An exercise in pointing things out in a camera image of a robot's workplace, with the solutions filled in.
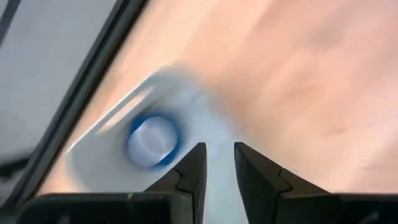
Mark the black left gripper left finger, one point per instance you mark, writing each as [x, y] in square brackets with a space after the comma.
[186, 186]

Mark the light grey plastic bin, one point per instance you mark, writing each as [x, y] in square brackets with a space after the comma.
[102, 161]

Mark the black aluminium table frame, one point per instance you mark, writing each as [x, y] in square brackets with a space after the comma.
[79, 93]

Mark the dark blue tape roll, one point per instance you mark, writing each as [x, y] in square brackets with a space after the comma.
[133, 125]

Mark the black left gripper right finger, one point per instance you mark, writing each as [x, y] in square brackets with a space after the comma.
[264, 186]

